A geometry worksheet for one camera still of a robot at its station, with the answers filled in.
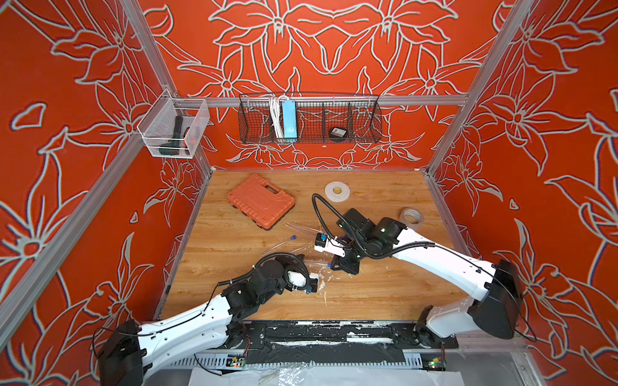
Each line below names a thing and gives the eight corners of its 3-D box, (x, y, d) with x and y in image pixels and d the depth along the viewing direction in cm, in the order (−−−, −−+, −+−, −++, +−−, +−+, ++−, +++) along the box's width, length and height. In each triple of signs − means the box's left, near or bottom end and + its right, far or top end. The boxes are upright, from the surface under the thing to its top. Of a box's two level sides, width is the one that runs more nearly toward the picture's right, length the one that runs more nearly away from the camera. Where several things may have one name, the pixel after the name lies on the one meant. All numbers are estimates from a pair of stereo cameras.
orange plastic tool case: (226, 202, 109) (223, 195, 105) (256, 179, 118) (254, 172, 114) (266, 233, 98) (265, 227, 94) (296, 205, 108) (295, 198, 104)
